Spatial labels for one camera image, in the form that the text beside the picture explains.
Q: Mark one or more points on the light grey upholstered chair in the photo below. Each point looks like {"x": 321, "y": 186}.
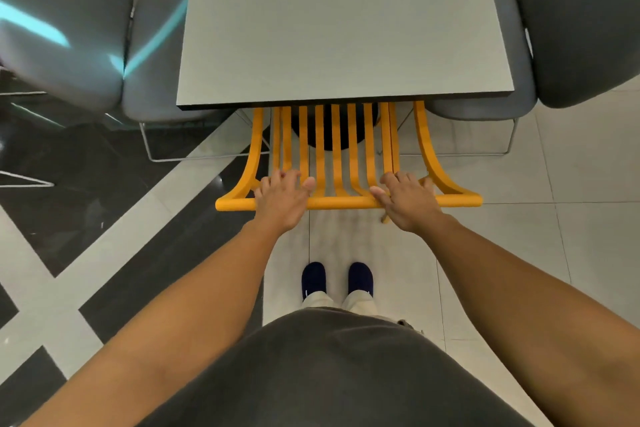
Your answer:
{"x": 65, "y": 16}

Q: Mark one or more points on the person's left navy shoe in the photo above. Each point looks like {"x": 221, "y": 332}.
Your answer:
{"x": 313, "y": 279}

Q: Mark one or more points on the person's left thumb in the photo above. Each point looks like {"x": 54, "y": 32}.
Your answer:
{"x": 307, "y": 186}

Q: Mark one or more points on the person's left forearm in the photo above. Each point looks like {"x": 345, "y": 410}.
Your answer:
{"x": 175, "y": 321}

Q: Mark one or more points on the person's right thumb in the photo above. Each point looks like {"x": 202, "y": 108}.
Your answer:
{"x": 380, "y": 195}

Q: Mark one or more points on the beige trousers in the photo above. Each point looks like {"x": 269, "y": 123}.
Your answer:
{"x": 362, "y": 302}

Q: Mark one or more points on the yellow slatted chair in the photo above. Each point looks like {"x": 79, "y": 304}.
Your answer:
{"x": 336, "y": 156}

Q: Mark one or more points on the dark grey upholstered chair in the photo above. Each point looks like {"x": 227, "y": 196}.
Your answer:
{"x": 580, "y": 16}

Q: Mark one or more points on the dark grey shirt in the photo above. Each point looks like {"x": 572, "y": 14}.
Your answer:
{"x": 330, "y": 371}

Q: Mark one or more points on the person's right navy shoe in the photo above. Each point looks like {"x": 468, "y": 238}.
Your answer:
{"x": 360, "y": 277}

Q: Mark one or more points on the person's navy shoe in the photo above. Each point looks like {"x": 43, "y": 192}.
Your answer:
{"x": 313, "y": 279}
{"x": 360, "y": 277}

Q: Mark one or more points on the person's right hand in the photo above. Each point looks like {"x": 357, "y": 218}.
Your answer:
{"x": 411, "y": 206}

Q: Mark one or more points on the person's right forearm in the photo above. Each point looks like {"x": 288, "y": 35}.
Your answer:
{"x": 530, "y": 321}

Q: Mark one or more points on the black table base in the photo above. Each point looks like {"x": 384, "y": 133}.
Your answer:
{"x": 326, "y": 131}

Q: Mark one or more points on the person's left hand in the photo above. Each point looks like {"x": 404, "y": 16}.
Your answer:
{"x": 279, "y": 206}

